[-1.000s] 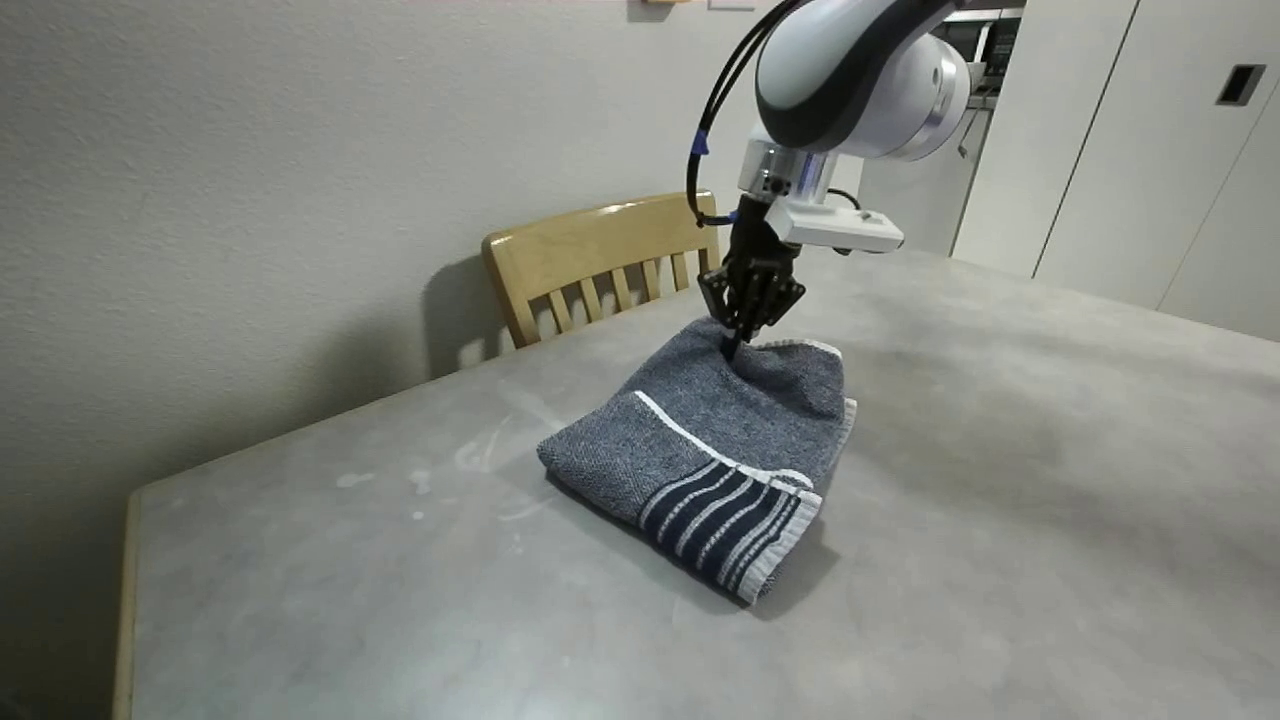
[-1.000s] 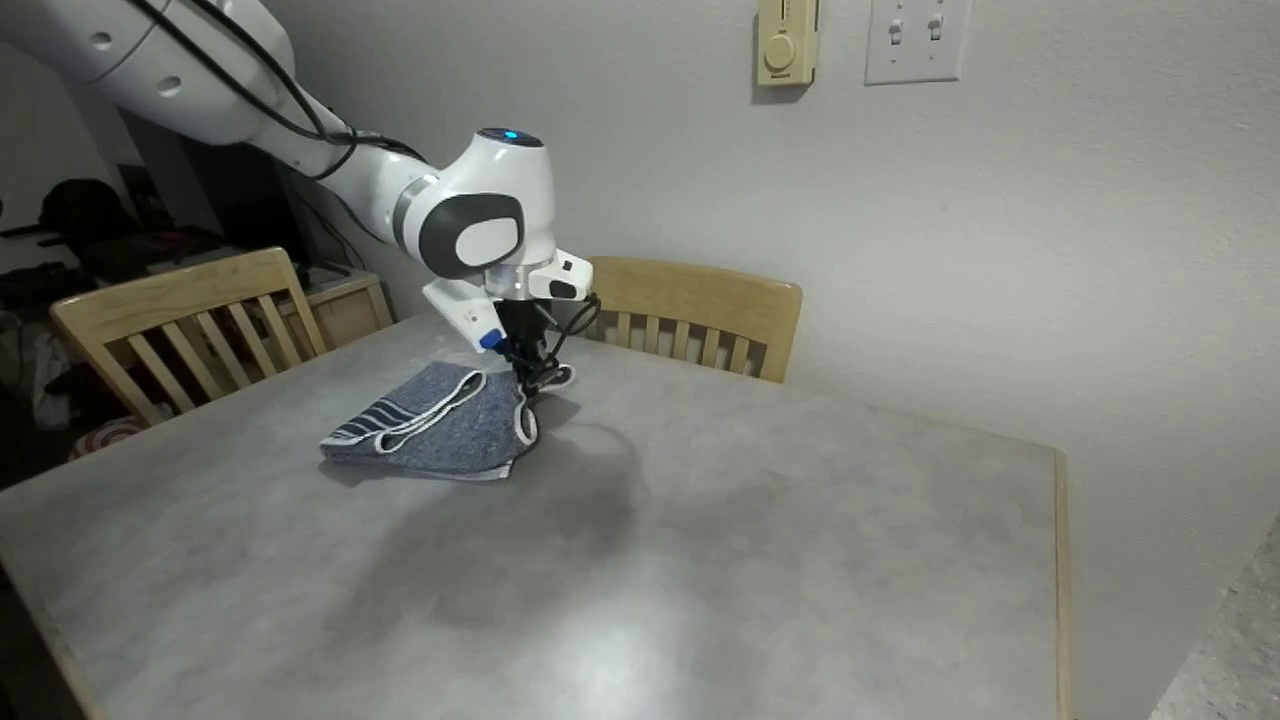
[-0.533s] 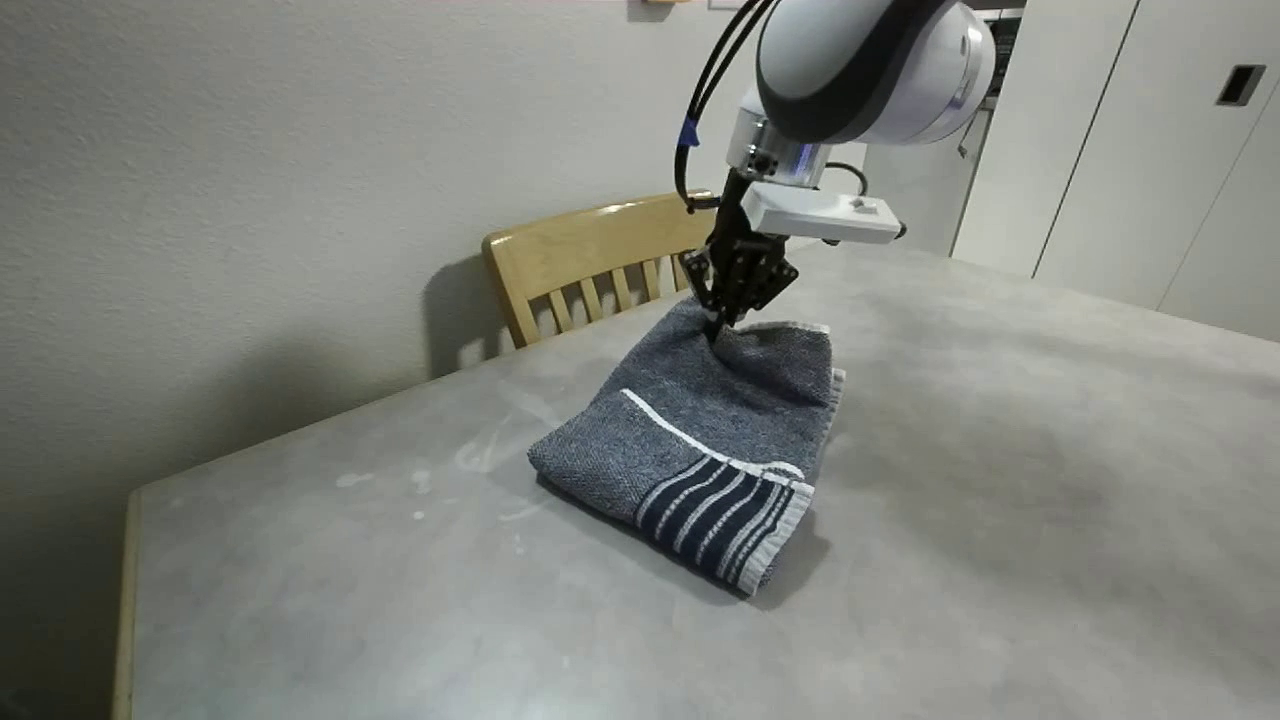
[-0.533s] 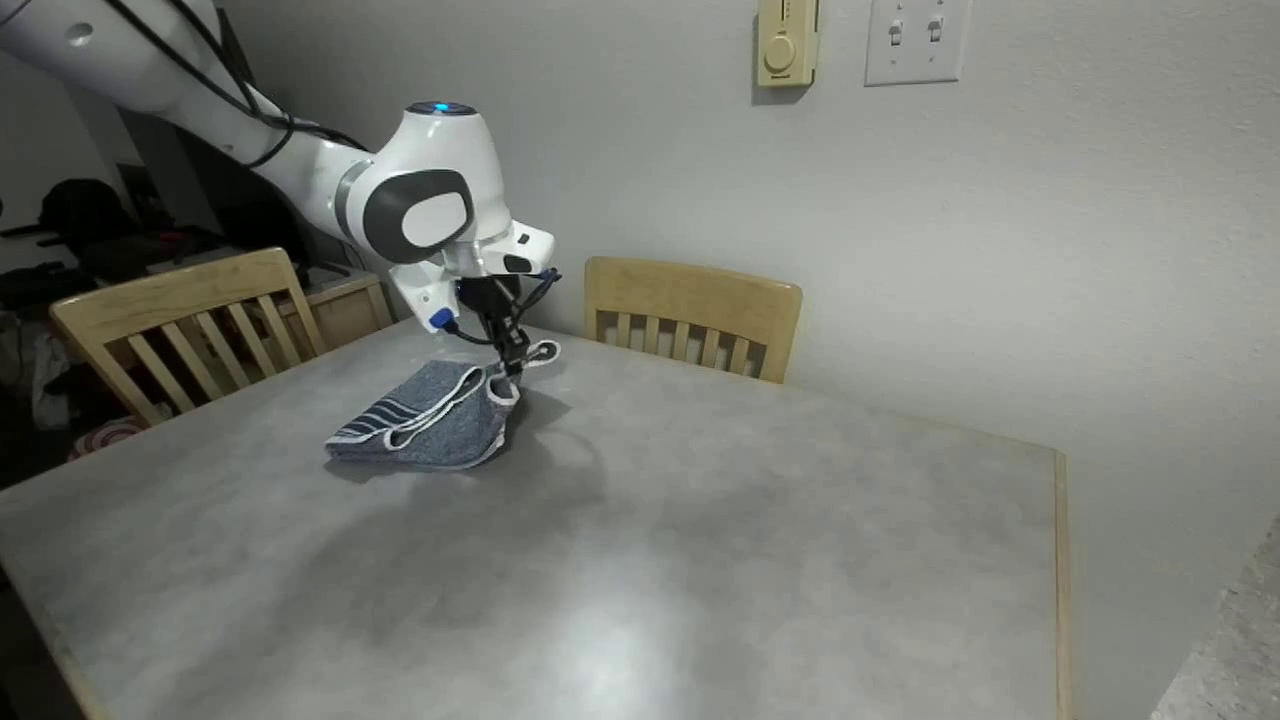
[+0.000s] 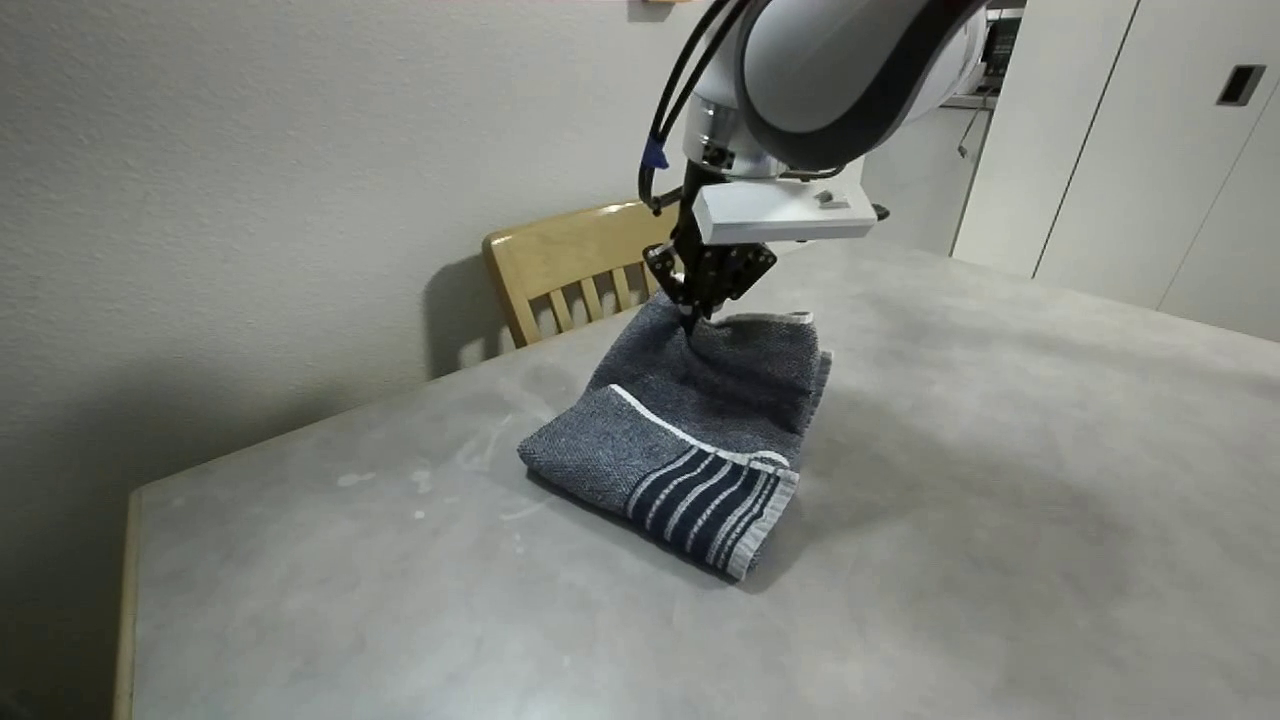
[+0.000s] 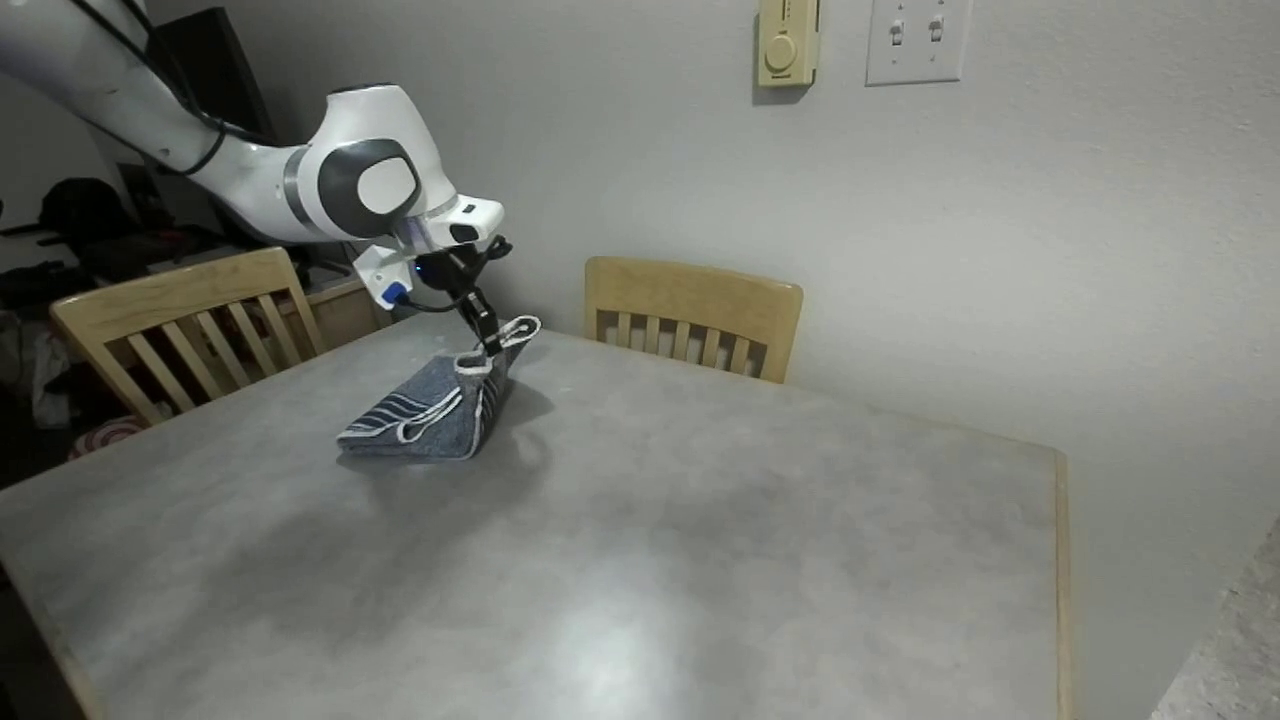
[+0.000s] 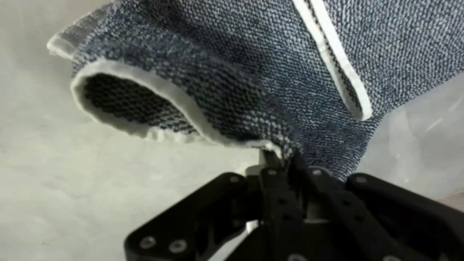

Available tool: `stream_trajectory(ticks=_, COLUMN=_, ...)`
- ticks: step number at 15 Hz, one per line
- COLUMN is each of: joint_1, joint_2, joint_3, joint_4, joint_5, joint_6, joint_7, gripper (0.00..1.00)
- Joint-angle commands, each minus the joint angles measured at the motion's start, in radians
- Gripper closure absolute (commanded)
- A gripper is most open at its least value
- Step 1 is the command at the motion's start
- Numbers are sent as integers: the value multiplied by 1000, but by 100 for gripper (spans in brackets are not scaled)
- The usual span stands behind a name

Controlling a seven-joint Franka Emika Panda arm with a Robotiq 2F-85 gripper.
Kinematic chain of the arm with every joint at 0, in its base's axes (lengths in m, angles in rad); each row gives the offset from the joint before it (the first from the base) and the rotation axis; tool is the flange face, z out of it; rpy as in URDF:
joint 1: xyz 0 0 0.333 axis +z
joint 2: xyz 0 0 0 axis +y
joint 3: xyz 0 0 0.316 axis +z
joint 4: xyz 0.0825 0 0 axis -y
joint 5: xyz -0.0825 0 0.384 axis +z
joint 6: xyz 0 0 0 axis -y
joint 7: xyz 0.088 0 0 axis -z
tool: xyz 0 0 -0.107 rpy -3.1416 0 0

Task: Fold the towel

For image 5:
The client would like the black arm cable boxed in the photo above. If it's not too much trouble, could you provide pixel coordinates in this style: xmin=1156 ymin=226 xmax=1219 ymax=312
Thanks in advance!
xmin=635 ymin=0 xmax=751 ymax=217

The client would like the white door with handle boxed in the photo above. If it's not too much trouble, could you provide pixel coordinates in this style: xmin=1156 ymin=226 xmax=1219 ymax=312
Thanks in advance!
xmin=1037 ymin=0 xmax=1280 ymax=343

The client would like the plain white door panel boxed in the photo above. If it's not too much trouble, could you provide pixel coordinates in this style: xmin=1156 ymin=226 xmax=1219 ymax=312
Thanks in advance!
xmin=950 ymin=0 xmax=1146 ymax=284

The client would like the white counter cabinet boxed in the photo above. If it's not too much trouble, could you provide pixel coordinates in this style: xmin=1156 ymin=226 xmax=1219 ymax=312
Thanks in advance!
xmin=859 ymin=97 xmax=999 ymax=266

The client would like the black recessed door handle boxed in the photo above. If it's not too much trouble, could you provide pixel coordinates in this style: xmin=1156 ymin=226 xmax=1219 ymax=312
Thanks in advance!
xmin=1214 ymin=60 xmax=1272 ymax=114

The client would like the wooden slat-back chair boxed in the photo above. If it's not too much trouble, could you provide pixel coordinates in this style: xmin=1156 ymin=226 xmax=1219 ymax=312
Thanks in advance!
xmin=480 ymin=198 xmax=690 ymax=354

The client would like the blue-grey towel with white trim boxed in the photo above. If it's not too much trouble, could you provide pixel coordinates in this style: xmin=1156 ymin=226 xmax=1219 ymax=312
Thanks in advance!
xmin=516 ymin=296 xmax=835 ymax=584

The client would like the white microwave oven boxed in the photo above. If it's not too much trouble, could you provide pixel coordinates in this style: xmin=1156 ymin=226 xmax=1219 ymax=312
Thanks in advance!
xmin=978 ymin=6 xmax=1028 ymax=104

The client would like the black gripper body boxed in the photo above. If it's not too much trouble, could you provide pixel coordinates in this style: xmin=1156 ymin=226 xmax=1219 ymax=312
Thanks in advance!
xmin=648 ymin=198 xmax=775 ymax=312

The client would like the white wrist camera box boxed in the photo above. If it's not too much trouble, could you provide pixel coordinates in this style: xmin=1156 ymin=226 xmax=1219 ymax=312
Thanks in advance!
xmin=691 ymin=175 xmax=881 ymax=254

